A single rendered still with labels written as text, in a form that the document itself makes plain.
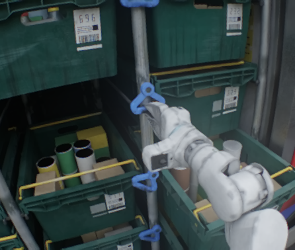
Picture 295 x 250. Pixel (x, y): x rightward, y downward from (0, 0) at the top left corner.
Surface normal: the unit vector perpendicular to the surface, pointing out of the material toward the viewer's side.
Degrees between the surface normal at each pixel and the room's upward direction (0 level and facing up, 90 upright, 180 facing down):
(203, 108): 97
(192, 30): 91
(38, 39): 94
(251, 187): 42
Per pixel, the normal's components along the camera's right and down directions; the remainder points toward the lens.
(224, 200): -0.89, 0.18
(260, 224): 0.19, -0.43
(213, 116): 0.37, 0.46
